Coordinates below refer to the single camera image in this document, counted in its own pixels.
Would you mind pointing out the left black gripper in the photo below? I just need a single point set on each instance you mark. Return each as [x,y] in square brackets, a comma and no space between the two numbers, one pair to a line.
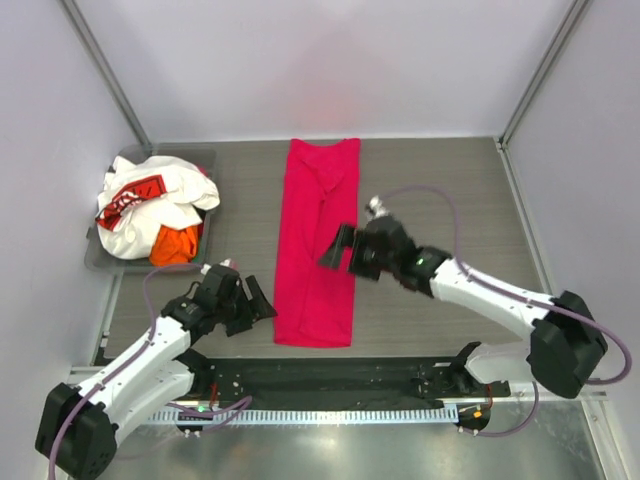
[258,308]

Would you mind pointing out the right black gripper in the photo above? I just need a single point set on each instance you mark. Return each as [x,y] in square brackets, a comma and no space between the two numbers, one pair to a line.
[347,237]

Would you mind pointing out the pink t shirt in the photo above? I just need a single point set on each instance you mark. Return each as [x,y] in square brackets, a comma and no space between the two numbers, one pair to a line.
[315,305]

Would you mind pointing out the white t shirt red print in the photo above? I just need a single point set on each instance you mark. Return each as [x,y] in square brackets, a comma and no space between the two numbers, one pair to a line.
[138,199]

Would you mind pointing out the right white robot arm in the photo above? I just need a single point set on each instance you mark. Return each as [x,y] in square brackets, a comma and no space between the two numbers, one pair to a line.
[554,348]

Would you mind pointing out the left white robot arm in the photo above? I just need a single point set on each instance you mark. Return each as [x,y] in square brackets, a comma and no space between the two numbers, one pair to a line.
[83,425]

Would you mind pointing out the green t shirt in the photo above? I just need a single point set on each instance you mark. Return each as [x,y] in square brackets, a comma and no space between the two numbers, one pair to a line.
[199,256]

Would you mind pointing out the orange t shirt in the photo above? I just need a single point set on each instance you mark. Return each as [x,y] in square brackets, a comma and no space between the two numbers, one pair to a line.
[175,246]

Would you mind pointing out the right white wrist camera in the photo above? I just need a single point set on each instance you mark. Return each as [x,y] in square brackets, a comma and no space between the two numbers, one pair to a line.
[376,209]

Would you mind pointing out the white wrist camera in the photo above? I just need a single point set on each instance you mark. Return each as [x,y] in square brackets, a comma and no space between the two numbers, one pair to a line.
[228,263]
[376,209]

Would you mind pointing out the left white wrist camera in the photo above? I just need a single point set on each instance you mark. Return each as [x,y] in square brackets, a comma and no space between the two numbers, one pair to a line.
[228,263]

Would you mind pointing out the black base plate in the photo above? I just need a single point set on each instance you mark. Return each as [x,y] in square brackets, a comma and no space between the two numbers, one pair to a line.
[341,384]

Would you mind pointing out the white slotted cable duct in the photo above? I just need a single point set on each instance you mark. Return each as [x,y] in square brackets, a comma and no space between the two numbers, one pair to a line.
[446,415]

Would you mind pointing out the aluminium front rail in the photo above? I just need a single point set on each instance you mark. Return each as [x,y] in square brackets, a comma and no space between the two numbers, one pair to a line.
[519,391]

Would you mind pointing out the right aluminium frame post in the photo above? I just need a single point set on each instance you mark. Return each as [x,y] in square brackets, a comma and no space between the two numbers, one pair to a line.
[558,43]

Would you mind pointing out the aluminium frame post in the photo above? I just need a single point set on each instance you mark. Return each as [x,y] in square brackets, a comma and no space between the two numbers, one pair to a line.
[558,43]
[92,47]

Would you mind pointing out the left aluminium frame post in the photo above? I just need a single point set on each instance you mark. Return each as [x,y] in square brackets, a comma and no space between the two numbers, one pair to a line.
[92,47]

